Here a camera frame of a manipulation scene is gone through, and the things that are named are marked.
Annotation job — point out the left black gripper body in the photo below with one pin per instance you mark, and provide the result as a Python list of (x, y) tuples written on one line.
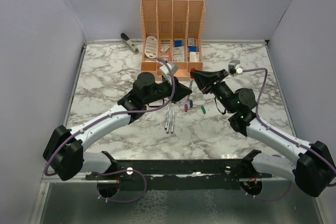
[(162, 90)]

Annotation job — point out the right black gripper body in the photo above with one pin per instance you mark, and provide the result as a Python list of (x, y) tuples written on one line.
[(223, 93)]

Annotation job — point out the red pen cap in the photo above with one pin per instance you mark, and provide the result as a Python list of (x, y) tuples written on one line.
[(192, 73)]

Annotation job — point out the red-end white marker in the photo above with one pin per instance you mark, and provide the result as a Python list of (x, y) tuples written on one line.
[(190, 88)]

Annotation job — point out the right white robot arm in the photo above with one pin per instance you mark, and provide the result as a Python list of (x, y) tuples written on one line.
[(309, 165)]

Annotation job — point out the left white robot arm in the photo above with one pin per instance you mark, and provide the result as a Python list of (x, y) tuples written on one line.
[(65, 151)]

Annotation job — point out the green-end white marker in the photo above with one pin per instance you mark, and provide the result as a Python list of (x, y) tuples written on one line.
[(169, 121)]

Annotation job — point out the white printed box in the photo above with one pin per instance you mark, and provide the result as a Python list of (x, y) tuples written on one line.
[(194, 57)]

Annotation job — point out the purple-end white marker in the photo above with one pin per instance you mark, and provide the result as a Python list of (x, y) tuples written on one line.
[(172, 122)]

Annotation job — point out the blue eraser box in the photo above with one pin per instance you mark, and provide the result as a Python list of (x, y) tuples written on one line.
[(193, 49)]

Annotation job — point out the blue-end white marker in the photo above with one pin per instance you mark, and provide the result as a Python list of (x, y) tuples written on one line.
[(167, 117)]

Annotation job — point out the white paper package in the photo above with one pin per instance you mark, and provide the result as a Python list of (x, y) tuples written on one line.
[(178, 54)]

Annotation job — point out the white red staples box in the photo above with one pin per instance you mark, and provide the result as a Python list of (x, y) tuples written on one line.
[(192, 42)]

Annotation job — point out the white oval label card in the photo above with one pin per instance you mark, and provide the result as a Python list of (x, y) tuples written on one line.
[(151, 47)]

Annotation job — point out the blue stamp box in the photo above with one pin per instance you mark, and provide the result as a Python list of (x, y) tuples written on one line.
[(178, 43)]

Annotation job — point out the small white red box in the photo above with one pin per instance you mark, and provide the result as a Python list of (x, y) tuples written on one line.
[(164, 48)]

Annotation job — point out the black grey stapler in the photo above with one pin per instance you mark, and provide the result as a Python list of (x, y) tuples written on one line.
[(129, 43)]

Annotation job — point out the orange plastic desk organizer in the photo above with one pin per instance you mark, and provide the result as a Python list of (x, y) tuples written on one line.
[(170, 20)]

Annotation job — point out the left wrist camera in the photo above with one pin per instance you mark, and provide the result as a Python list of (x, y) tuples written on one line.
[(168, 70)]

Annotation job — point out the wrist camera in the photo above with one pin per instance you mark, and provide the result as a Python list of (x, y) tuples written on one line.
[(168, 70), (234, 67)]

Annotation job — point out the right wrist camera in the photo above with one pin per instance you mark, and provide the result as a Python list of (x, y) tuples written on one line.
[(234, 67)]

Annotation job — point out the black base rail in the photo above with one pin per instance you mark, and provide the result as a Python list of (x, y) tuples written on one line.
[(179, 174)]

